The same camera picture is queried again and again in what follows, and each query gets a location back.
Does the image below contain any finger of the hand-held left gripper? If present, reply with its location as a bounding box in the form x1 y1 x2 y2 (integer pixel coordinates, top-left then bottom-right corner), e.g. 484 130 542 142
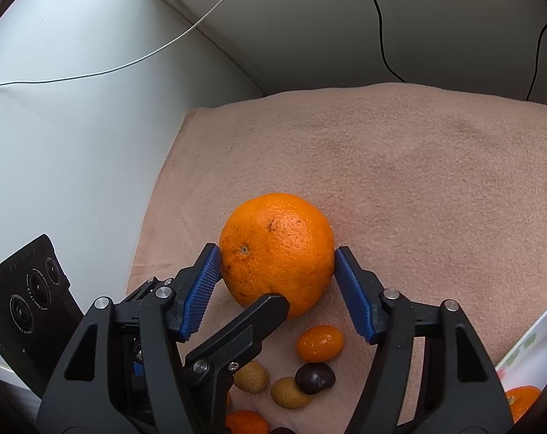
183 293 291 434

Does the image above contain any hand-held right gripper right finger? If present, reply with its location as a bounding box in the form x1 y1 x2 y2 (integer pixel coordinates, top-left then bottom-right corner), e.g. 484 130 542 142
334 246 513 434

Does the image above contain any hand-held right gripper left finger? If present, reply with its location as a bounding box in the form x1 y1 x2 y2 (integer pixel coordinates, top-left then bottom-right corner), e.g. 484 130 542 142
36 243 224 434

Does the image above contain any small mandarin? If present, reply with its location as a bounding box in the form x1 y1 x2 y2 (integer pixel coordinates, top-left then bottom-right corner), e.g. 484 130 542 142
297 325 345 364
226 410 270 434

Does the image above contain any brown longan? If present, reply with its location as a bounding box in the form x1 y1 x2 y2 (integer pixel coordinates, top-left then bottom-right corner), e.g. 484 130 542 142
232 361 270 393
270 376 314 409

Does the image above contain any large orange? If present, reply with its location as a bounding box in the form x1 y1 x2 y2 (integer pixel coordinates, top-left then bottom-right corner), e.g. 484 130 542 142
219 193 336 320
504 385 543 423

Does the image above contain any floral white plate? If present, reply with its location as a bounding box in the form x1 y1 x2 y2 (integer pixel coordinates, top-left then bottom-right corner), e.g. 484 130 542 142
495 296 547 421

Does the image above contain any pink towel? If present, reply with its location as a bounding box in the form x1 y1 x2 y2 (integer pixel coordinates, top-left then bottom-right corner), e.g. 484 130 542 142
126 82 547 434

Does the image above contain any white cable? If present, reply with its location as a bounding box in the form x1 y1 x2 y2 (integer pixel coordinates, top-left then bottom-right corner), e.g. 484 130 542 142
0 0 262 89

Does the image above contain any black cable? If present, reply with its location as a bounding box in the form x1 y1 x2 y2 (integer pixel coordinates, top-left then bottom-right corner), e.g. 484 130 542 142
354 0 407 84
525 13 547 101

